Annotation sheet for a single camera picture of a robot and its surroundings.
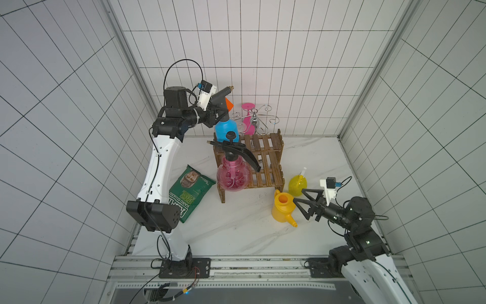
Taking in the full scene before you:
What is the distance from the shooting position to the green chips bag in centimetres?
89

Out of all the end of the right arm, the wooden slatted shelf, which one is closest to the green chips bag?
the wooden slatted shelf

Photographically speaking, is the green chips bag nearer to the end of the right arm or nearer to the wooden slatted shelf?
the wooden slatted shelf
